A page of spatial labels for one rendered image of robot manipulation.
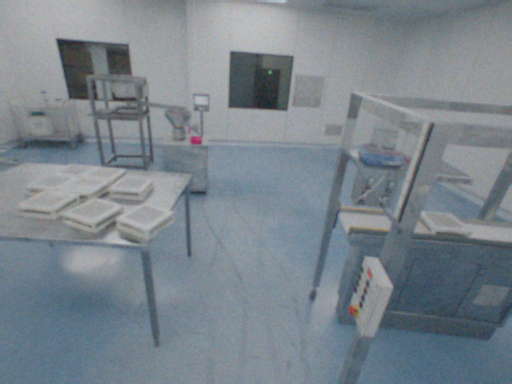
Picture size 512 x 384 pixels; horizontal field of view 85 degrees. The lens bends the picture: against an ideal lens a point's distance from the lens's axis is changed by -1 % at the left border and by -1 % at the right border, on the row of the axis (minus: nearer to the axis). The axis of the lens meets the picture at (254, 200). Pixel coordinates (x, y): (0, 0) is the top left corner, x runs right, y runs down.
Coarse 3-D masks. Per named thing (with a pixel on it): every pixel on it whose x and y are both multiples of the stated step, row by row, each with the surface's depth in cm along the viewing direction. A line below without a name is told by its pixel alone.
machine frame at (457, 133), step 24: (384, 96) 169; (408, 96) 173; (432, 120) 88; (432, 144) 85; (456, 144) 85; (480, 144) 84; (504, 144) 84; (336, 168) 194; (432, 168) 89; (504, 168) 187; (336, 192) 199; (504, 192) 190; (408, 216) 97; (480, 216) 203; (408, 240) 101; (384, 264) 107; (360, 336) 124; (360, 360) 131
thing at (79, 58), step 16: (64, 48) 545; (80, 48) 548; (96, 48) 552; (112, 48) 555; (128, 48) 559; (64, 64) 557; (80, 64) 560; (96, 64) 564; (112, 64) 567; (128, 64) 571; (80, 80) 573; (96, 80) 576; (80, 96) 586; (96, 96) 590; (112, 96) 594
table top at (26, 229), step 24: (24, 168) 238; (48, 168) 242; (0, 192) 197; (24, 192) 200; (168, 192) 216; (0, 216) 170; (24, 216) 171; (24, 240) 154; (48, 240) 154; (72, 240) 154; (96, 240) 155; (120, 240) 157; (144, 240) 158
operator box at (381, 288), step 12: (372, 264) 107; (372, 276) 102; (384, 276) 102; (360, 288) 113; (372, 288) 101; (384, 288) 97; (360, 300) 112; (372, 300) 100; (384, 300) 100; (360, 312) 110; (372, 312) 103; (360, 324) 109; (372, 324) 105; (372, 336) 108
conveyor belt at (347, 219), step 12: (348, 216) 198; (360, 216) 199; (372, 216) 201; (384, 216) 202; (348, 228) 184; (384, 228) 187; (420, 228) 190; (480, 228) 196; (492, 228) 197; (504, 228) 198; (444, 240) 179
